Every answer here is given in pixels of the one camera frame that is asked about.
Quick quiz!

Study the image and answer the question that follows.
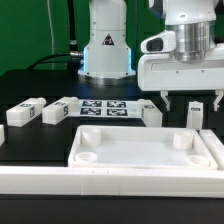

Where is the white cable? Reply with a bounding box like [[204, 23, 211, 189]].
[[46, 0, 56, 70]]

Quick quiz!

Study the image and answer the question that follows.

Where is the white fiducial marker sheet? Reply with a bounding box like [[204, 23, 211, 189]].
[[69, 99, 141, 118]]

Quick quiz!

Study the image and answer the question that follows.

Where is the white desk top tray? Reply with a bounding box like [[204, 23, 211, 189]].
[[68, 125, 218, 170]]

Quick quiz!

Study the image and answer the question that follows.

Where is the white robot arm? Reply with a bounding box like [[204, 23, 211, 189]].
[[78, 0, 224, 104]]

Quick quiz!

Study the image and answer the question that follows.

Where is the white block left edge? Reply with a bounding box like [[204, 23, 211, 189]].
[[0, 125, 5, 146]]

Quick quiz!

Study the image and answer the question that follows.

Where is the black cable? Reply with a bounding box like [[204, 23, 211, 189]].
[[27, 50, 85, 70]]

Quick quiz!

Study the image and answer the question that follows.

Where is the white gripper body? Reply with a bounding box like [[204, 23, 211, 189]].
[[138, 44, 224, 91]]

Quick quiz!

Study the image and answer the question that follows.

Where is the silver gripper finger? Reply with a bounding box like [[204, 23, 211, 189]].
[[160, 90, 171, 111], [213, 89, 224, 111]]

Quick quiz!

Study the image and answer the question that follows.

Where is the white front fence bar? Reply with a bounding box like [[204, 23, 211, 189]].
[[0, 166, 224, 198]]

